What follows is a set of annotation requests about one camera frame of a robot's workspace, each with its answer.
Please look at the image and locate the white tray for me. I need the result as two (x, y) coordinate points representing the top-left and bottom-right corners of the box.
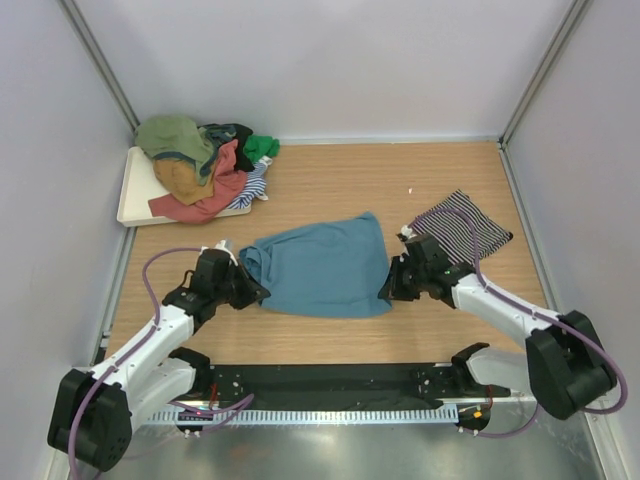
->
(117, 141), (251, 227)

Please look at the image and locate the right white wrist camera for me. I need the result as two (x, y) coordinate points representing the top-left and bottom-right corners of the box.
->
(397, 225), (415, 242)

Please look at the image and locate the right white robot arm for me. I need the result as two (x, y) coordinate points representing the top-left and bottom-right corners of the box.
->
(379, 235), (623, 420)

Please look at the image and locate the blue white striped tank top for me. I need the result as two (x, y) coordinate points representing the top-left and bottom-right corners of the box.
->
(227, 156), (273, 211)

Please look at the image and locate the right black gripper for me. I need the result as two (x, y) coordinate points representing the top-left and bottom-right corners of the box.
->
(378, 255), (428, 302)

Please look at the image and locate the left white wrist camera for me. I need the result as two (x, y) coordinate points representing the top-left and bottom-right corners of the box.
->
(200, 239), (238, 265)

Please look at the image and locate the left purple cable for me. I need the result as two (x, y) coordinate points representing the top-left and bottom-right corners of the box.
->
(67, 244), (256, 480)

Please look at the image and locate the light blue tank top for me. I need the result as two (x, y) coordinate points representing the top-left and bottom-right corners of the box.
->
(239, 212), (392, 318)

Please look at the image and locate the mustard yellow tank top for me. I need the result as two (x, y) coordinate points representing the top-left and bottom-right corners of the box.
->
(153, 158), (214, 205)

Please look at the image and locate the olive green tank top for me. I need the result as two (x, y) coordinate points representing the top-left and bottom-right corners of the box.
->
(134, 115), (217, 177)

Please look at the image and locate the salmon pink tank top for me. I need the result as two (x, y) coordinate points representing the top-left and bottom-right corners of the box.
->
(148, 140), (248, 224)

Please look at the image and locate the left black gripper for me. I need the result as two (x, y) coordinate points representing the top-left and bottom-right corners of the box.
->
(212, 259), (270, 310)

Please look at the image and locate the slotted cable duct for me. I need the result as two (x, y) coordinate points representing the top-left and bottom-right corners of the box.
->
(146, 404), (459, 427)

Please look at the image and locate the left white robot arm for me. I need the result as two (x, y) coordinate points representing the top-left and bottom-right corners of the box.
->
(47, 240), (270, 479)

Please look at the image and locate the aluminium frame rail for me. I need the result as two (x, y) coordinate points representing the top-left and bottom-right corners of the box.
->
(59, 360), (609, 406)

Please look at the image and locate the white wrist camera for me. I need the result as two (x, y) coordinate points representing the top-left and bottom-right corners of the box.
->
(200, 239), (238, 265)
(397, 225), (415, 242)

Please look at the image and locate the bright green tank top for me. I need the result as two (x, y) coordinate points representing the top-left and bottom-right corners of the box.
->
(243, 135), (280, 164)

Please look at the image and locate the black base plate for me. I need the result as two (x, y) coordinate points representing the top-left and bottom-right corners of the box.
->
(209, 363), (509, 411)

